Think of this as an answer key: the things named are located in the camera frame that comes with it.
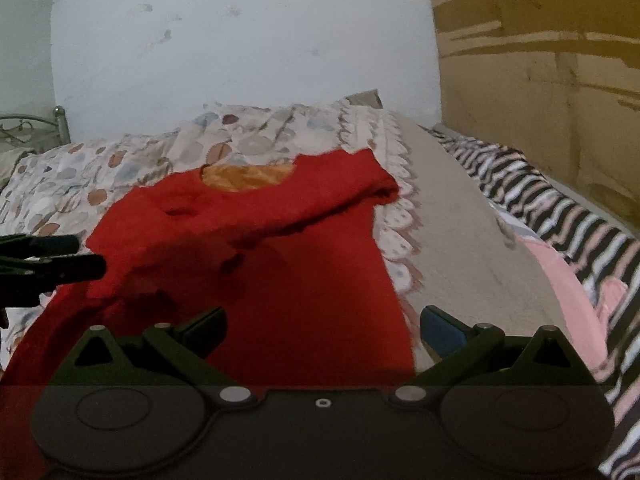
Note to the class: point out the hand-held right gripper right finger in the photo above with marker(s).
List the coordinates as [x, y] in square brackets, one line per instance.
[440, 332]

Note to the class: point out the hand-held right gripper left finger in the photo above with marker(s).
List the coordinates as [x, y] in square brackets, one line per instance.
[210, 327]

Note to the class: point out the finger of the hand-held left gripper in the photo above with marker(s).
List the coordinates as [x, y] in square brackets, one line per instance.
[75, 266]
[50, 245]

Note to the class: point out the red knit sweater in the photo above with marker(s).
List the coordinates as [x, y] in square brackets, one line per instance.
[280, 270]

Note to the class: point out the beige blanket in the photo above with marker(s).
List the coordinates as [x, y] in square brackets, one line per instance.
[460, 240]

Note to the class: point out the metal bed headboard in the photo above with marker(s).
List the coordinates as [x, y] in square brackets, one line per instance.
[59, 120]

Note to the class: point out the pink cloth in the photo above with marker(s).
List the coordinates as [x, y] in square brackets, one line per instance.
[565, 300]

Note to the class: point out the floral print bedsheet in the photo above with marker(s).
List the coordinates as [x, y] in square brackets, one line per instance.
[150, 150]

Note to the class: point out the zebra striped cloth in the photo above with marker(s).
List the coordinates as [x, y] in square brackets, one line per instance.
[575, 220]

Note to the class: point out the wooden wardrobe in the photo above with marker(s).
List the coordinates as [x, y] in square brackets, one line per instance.
[540, 85]

